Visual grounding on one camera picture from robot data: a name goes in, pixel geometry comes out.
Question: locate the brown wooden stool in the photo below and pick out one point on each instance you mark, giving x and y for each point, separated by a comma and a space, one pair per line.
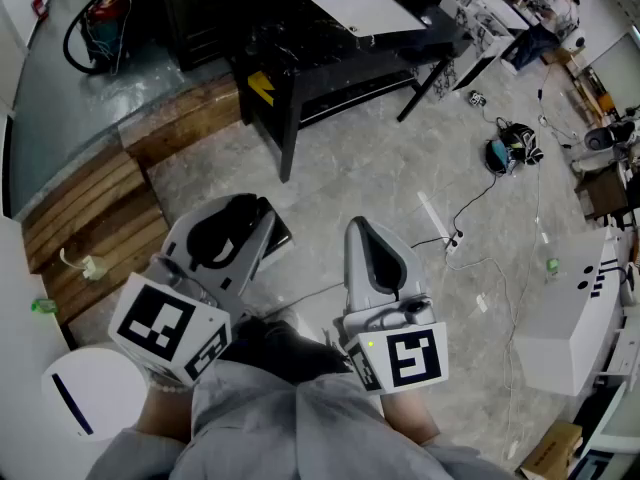
602, 193

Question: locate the white cabinet with black dots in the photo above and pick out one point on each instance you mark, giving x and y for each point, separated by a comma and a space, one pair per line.
570, 318

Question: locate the green glowing bottle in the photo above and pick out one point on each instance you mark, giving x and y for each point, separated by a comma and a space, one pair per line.
44, 306

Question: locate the person's black trousers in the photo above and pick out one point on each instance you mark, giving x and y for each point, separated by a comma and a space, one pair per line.
285, 350

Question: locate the white round appliance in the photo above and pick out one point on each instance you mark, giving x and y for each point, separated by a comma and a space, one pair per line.
100, 393

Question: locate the red vacuum cleaner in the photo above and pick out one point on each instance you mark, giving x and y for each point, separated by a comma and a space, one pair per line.
105, 23

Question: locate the small cardboard box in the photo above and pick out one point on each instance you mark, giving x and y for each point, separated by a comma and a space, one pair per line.
552, 450

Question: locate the small green container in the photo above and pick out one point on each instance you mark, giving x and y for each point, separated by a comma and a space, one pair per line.
552, 264

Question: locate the red fire extinguisher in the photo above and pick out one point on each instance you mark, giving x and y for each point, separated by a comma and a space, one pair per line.
39, 7

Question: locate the wooden steps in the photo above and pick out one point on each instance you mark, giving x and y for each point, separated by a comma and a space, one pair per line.
100, 203

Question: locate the small black-white device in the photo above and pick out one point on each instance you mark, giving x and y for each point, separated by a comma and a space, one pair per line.
477, 98

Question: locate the black bag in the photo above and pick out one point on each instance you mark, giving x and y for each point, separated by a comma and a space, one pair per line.
520, 145

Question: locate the person's right forearm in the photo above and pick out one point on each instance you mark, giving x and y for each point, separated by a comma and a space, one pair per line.
407, 418

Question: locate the black marble vanity counter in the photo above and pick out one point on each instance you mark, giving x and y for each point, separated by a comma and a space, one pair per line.
325, 63

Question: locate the white power strip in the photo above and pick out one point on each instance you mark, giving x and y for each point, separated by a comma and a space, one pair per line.
454, 242

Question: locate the white marble-pattern cabinet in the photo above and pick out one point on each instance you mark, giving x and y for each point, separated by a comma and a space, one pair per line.
480, 33

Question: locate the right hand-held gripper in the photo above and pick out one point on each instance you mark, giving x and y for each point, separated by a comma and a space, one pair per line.
415, 358

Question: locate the white power adapter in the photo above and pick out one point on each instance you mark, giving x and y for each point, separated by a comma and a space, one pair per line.
92, 267

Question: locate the person's grey shirt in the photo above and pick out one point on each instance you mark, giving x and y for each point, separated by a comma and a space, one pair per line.
280, 433

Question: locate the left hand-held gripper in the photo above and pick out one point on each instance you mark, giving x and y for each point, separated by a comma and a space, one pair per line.
160, 318

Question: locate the person's left forearm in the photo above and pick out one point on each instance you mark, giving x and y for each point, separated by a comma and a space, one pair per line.
162, 413

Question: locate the white sink basin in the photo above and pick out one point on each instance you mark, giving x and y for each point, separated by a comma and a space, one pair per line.
370, 14

